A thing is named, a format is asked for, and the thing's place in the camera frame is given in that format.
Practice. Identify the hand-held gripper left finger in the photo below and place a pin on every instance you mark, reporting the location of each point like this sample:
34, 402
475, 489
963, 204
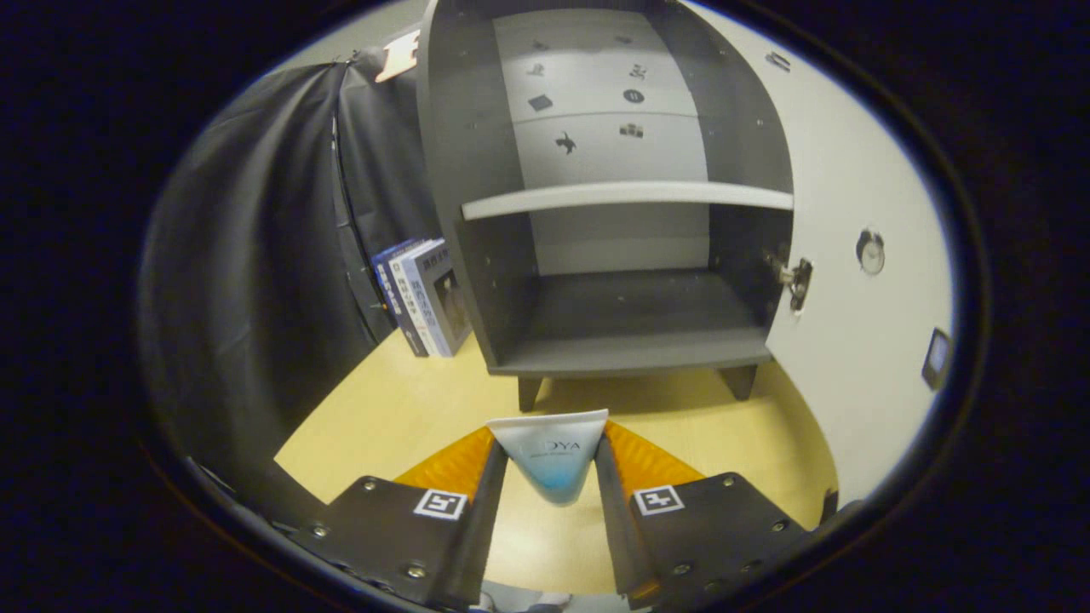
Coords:
481, 528

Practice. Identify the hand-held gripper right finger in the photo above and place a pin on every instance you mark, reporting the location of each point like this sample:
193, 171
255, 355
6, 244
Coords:
617, 528

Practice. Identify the white and blue tube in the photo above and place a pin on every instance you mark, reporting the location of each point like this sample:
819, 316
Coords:
553, 460

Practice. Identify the white cabinet door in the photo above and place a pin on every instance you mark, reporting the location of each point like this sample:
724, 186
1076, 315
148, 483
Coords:
851, 358

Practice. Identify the grey cover book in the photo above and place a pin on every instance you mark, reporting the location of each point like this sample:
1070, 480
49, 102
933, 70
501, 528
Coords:
443, 298

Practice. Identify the white book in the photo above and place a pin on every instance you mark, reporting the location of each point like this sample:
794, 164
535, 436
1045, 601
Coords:
413, 298

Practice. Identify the grey cabinet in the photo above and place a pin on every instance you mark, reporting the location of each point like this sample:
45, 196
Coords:
477, 281

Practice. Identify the metal door hinge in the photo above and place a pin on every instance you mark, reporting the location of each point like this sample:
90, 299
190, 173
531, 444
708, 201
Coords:
799, 279

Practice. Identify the white cabinet shelf board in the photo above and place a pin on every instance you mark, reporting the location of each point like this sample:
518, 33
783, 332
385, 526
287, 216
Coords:
626, 197

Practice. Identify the black backdrop cloth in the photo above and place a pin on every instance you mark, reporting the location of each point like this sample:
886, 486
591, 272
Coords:
247, 255

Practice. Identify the thin black stand pole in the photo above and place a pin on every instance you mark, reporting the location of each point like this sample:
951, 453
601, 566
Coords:
341, 196

